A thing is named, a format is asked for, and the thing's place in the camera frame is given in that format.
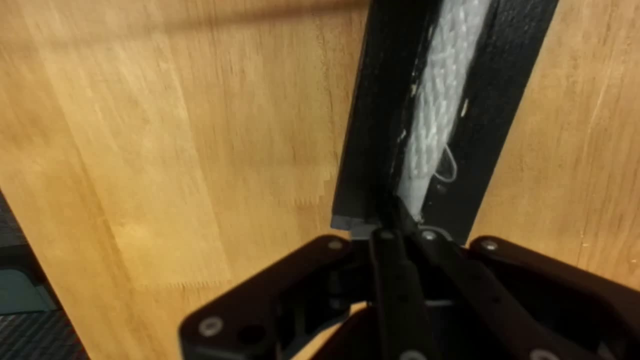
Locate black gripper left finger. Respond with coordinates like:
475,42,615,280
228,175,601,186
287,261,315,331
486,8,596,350
178,228,428,360

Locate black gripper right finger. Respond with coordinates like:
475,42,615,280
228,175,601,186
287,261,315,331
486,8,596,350
386,201,640,360

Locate white braided rope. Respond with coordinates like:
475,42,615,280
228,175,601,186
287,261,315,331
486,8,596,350
394,0,493,222

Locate long black rail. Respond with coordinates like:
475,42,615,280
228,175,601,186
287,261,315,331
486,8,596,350
329,0,559,244

